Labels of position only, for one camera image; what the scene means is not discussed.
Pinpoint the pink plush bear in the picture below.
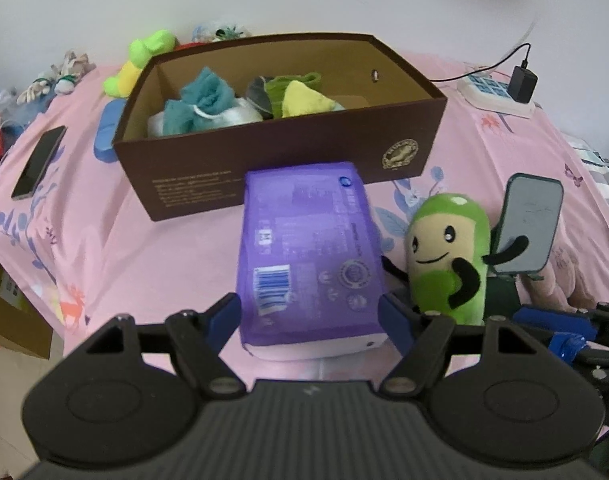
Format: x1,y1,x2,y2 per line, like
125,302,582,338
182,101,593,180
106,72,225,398
519,243,597,312

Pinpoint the green pickle plush toy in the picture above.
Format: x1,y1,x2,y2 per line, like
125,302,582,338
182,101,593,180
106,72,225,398
382,193,529,325

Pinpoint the white fluffy towel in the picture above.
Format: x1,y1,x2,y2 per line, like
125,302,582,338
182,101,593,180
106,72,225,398
147,98,263,138

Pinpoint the teal mesh bath sponge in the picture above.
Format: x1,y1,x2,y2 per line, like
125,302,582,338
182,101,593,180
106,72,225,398
162,67,236,136

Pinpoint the yellow cloth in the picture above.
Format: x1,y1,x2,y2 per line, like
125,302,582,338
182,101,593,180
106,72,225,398
282,86,338,118

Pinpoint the lime green cloth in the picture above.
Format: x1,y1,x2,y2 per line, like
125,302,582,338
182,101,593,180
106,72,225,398
264,72,322,118

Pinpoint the purple tissue pack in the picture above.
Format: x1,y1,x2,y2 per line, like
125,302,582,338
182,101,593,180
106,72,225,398
236,162,387,361

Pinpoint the pink bed sheet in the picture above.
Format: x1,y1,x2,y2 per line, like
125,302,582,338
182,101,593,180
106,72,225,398
0,67,609,348

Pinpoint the brown cardboard box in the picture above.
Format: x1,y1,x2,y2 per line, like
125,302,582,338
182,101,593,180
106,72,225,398
112,32,447,221

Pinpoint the blue glasses case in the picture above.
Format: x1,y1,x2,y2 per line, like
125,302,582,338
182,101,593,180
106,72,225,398
93,99,126,164

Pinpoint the brown cardboard carton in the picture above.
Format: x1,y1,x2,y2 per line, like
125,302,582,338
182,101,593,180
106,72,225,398
0,263,53,359

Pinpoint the black smartphone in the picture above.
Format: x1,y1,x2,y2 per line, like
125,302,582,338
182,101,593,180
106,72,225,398
12,126,67,200

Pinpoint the white power strip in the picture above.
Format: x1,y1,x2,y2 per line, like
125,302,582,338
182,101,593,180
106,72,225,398
457,75,536,118

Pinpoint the green yellow dinosaur plush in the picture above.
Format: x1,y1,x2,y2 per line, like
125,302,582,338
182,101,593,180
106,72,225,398
103,29,176,99

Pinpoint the black power adapter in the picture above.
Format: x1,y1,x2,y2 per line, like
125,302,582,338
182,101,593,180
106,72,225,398
507,61,538,104

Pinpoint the red plush toy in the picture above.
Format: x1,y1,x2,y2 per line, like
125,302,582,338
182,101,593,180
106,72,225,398
174,41,205,51

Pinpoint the panda plush toy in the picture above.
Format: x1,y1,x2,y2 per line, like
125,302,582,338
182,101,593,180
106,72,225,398
201,24,251,44

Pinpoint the beige rope toy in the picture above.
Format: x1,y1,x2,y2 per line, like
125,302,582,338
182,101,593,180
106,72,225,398
16,50,96,105

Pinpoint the black usb cable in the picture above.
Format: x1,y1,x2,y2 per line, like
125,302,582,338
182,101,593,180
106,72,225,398
428,42,533,85

